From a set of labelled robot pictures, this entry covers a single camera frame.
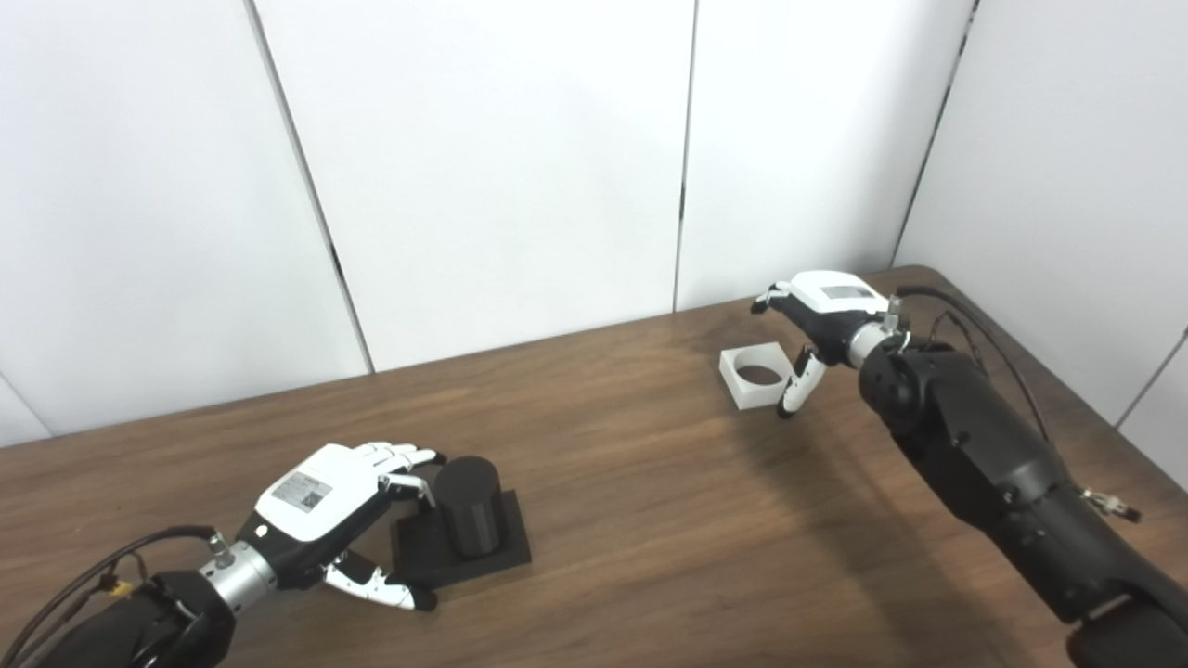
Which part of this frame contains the white and black left hand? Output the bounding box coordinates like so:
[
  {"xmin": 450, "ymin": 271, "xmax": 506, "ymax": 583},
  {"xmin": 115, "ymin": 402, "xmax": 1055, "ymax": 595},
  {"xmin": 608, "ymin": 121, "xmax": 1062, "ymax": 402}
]
[{"xmin": 237, "ymin": 442, "xmax": 448, "ymax": 613}]

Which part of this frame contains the white and black right hand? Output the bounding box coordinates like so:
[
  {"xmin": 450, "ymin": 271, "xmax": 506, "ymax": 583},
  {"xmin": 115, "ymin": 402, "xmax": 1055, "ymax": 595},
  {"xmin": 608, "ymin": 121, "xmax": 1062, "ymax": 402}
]
[{"xmin": 750, "ymin": 270, "xmax": 903, "ymax": 420}]

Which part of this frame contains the white square piece with hole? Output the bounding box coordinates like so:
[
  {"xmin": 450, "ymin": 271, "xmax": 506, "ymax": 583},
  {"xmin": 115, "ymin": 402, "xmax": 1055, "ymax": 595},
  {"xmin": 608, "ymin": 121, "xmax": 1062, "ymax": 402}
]
[{"xmin": 718, "ymin": 341, "xmax": 801, "ymax": 411}]

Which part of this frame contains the black peg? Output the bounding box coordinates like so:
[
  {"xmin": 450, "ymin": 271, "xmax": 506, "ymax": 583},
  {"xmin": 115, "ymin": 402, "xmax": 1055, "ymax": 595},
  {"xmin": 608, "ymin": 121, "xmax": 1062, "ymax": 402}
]
[{"xmin": 390, "ymin": 456, "xmax": 533, "ymax": 587}]

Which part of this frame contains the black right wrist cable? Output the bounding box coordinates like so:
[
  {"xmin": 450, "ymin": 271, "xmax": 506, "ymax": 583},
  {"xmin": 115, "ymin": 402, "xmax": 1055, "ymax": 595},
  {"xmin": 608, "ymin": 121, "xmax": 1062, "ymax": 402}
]
[{"xmin": 889, "ymin": 286, "xmax": 1054, "ymax": 444}]

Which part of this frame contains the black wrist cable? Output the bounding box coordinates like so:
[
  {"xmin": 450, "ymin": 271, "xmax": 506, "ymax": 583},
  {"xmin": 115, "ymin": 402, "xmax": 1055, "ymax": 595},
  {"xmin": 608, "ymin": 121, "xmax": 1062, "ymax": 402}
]
[
  {"xmin": 0, "ymin": 525, "xmax": 233, "ymax": 668},
  {"xmin": 889, "ymin": 286, "xmax": 1054, "ymax": 444}
]

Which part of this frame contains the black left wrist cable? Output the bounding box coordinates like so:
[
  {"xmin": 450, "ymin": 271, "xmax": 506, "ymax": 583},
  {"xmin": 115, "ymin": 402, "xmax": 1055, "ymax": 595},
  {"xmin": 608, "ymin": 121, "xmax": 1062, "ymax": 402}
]
[{"xmin": 0, "ymin": 525, "xmax": 233, "ymax": 668}]

